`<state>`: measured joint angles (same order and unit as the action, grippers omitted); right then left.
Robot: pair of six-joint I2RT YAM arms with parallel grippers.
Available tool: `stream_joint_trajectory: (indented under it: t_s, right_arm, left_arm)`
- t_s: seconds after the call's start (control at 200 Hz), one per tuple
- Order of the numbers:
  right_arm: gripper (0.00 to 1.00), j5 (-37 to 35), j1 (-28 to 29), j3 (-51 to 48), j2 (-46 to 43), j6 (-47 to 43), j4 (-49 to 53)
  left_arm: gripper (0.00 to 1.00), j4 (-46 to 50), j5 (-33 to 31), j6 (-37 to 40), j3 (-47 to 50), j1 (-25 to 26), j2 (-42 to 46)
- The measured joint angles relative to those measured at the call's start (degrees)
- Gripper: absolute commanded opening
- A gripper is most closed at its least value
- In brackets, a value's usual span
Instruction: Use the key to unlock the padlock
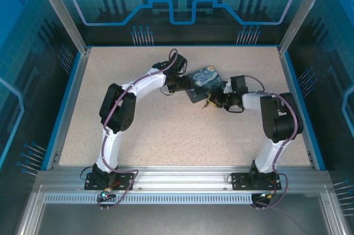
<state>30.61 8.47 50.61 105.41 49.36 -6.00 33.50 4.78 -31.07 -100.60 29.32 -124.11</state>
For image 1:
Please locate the blue grid print panel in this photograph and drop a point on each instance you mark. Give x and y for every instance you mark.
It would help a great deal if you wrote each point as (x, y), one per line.
(19, 80)
(337, 80)

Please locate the starry night print box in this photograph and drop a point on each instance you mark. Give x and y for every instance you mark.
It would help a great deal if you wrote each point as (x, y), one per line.
(206, 81)

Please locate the aluminium side rail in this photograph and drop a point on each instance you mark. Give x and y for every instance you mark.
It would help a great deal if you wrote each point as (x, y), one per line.
(297, 80)
(69, 107)

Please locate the aluminium frame post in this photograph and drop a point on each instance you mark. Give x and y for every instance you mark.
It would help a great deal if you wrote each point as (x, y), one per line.
(301, 16)
(63, 11)

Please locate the small lit circuit board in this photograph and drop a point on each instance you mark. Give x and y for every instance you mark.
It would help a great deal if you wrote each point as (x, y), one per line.
(106, 195)
(266, 196)

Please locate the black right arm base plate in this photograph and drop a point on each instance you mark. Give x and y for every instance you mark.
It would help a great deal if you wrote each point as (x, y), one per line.
(240, 181)

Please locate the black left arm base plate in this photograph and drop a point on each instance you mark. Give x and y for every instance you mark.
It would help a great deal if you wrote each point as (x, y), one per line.
(124, 182)

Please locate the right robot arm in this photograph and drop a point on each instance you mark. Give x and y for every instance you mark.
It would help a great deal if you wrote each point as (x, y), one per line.
(266, 152)

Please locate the aluminium cross rail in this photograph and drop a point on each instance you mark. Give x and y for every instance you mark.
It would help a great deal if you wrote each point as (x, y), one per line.
(179, 177)

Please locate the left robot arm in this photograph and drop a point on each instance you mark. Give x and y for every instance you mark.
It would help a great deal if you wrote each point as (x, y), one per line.
(109, 149)

